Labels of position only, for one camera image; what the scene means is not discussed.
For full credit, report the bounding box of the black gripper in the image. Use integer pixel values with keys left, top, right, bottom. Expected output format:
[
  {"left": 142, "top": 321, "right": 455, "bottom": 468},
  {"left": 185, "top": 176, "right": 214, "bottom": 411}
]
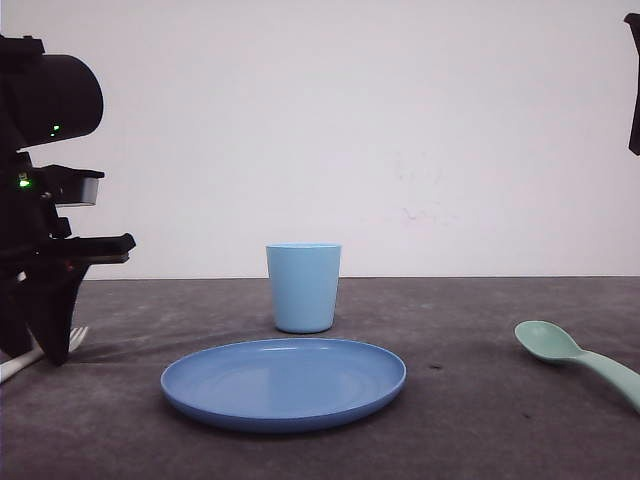
[{"left": 1, "top": 151, "right": 136, "bottom": 365}]

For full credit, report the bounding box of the white plastic fork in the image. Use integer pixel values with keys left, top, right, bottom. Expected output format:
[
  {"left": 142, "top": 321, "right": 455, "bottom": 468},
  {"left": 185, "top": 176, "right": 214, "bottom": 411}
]
[{"left": 1, "top": 326, "right": 89, "bottom": 383}]

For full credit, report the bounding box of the light blue plastic cup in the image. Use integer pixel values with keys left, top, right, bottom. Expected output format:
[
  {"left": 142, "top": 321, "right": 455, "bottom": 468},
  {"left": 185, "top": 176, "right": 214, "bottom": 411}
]
[{"left": 266, "top": 242, "right": 341, "bottom": 334}]

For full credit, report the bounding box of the mint green plastic spoon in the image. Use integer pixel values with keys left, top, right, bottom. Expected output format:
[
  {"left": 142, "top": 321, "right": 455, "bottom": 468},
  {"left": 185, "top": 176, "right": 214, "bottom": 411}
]
[{"left": 514, "top": 320, "right": 639, "bottom": 412}]

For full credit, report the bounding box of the blue plastic plate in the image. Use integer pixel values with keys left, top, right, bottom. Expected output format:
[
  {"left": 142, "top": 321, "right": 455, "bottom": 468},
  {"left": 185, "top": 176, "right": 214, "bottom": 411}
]
[{"left": 160, "top": 337, "right": 407, "bottom": 434}]

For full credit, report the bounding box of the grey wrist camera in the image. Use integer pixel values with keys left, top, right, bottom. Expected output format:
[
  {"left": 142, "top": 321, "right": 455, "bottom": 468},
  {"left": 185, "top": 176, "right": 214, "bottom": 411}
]
[{"left": 40, "top": 165, "right": 105, "bottom": 206}]

